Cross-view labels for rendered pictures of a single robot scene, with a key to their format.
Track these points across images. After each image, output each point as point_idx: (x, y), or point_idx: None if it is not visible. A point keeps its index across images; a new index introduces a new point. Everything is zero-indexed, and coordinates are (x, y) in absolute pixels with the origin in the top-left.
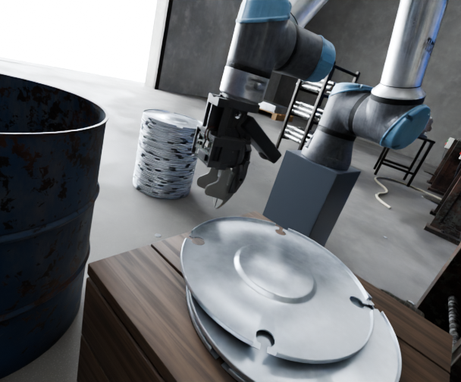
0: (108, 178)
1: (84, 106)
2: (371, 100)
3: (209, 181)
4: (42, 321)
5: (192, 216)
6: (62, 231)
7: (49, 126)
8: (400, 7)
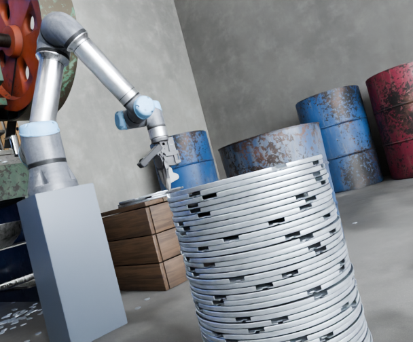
0: (405, 316)
1: (248, 143)
2: None
3: (172, 177)
4: None
5: (195, 338)
6: None
7: (278, 157)
8: (60, 85)
